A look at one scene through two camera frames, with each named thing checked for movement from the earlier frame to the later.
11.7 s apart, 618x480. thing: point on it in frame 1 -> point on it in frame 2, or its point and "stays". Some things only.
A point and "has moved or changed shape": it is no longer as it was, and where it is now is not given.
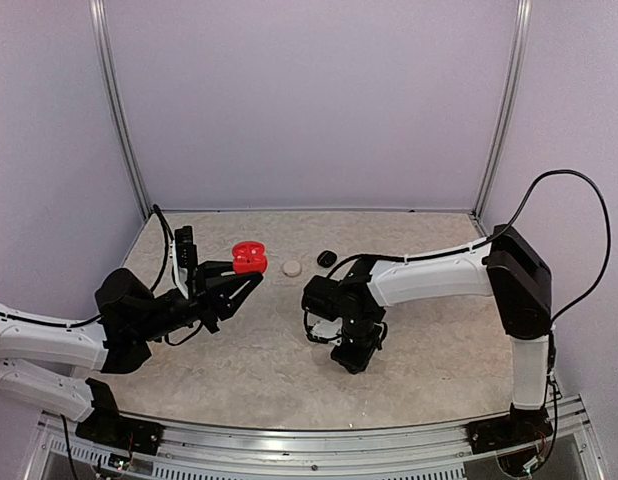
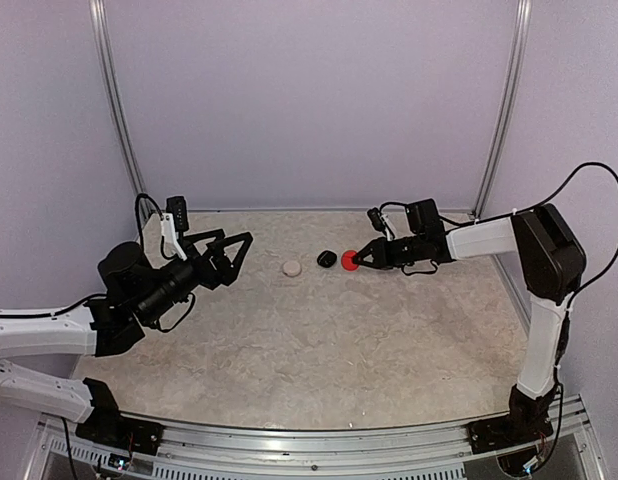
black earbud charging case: [326, 258] stays
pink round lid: [291, 268] stays
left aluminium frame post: [100, 27] stays
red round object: [249, 258] has moved or changed shape
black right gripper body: [363, 342] -> [413, 253]
